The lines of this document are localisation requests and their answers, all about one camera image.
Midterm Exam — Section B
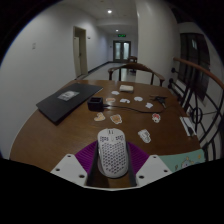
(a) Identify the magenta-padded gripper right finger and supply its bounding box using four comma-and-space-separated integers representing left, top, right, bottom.
126, 141, 174, 188

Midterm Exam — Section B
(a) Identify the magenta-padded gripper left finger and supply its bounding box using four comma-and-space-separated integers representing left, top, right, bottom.
50, 140, 100, 188

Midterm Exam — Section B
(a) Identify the white perforated computer mouse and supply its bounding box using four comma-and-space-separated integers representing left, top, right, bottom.
96, 127, 129, 179

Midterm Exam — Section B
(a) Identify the white grey sticker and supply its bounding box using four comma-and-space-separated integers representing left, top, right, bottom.
137, 128, 152, 144

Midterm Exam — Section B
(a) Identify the red and white sticker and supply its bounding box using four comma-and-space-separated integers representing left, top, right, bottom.
151, 112, 162, 124

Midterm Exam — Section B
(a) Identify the white card with pen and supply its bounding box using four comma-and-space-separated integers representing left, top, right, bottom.
179, 115, 198, 138

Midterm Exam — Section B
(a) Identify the tan brown sticker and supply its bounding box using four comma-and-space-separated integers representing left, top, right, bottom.
93, 112, 106, 122

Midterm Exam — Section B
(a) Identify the orange and white sticker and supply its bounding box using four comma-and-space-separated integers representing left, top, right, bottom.
109, 114, 124, 125

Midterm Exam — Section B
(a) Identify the black closed laptop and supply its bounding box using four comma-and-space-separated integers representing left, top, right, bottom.
35, 82, 104, 124

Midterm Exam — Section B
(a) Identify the small black box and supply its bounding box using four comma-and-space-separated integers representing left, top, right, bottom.
87, 96, 105, 112

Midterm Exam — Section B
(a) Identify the small white flat box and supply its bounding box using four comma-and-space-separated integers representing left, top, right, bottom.
119, 84, 135, 93

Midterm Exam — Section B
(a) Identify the dark wooden armchair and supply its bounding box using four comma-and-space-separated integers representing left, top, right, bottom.
107, 62, 166, 87

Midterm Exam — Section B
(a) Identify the black railing with wooden handrail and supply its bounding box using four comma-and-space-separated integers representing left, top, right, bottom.
167, 56, 224, 161

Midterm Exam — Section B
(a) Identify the pale side door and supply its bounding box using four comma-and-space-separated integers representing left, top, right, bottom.
73, 26, 88, 79

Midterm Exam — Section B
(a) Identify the dark framed window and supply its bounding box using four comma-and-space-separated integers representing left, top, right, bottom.
179, 32, 212, 101

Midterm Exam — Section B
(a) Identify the glazed double door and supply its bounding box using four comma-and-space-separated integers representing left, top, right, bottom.
112, 40, 132, 63

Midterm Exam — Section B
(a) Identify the thin black cable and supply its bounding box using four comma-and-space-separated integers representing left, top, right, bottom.
103, 103, 169, 115

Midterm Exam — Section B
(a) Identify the black cable connector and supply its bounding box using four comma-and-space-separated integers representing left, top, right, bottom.
149, 95, 168, 108

